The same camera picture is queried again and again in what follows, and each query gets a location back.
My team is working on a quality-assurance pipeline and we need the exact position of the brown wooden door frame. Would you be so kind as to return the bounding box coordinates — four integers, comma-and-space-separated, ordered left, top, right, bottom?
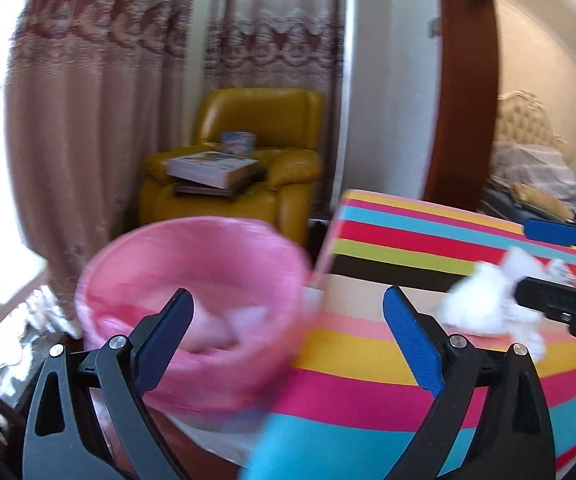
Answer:
420, 0, 500, 212

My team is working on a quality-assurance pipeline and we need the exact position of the cream tufted headboard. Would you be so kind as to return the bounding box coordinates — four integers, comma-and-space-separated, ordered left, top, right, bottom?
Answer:
492, 91, 567, 149

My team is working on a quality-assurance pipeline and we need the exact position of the small printed packet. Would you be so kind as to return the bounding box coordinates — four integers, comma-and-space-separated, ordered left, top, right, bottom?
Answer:
548, 258, 576, 287

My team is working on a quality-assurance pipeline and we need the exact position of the pink patterned curtain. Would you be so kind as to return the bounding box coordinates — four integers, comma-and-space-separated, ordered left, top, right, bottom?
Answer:
5, 0, 203, 342
203, 0, 347, 211

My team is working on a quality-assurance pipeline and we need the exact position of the white tissue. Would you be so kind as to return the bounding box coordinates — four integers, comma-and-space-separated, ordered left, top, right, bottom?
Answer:
440, 260, 512, 337
506, 307, 549, 362

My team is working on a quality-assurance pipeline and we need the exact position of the striped tablecloth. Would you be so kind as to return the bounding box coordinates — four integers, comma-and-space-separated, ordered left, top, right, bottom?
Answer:
248, 189, 576, 480

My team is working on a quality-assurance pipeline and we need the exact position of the white window sill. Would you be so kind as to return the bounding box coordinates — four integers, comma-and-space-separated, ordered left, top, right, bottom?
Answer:
0, 254, 50, 313

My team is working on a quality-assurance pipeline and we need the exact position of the small blue printed box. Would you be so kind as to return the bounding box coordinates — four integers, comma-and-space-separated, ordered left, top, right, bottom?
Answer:
220, 131, 258, 157

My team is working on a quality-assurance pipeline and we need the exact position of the yellow leather armchair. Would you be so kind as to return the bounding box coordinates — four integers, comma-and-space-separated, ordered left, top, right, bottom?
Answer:
139, 88, 325, 247

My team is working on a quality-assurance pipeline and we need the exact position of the pink-lined waste bin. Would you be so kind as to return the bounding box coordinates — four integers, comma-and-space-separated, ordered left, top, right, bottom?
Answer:
75, 216, 315, 463

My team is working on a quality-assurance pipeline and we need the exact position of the large white book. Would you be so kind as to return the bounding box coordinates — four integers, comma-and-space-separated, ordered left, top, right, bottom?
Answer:
168, 151, 260, 189

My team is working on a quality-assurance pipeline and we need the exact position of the white foam packaging piece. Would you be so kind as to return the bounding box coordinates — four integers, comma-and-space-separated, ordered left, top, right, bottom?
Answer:
500, 247, 544, 282

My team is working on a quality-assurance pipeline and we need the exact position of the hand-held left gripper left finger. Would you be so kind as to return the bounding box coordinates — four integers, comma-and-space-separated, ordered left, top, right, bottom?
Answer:
22, 287, 195, 480

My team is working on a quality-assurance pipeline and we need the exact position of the dark thin book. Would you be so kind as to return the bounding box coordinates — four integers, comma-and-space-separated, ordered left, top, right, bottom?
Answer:
173, 167, 269, 202

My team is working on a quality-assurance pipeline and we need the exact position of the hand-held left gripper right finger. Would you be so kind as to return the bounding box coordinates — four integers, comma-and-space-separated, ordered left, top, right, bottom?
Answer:
382, 285, 556, 480

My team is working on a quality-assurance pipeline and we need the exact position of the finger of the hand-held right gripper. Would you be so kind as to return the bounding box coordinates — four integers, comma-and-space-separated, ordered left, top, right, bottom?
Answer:
514, 276, 576, 322
524, 217, 576, 257

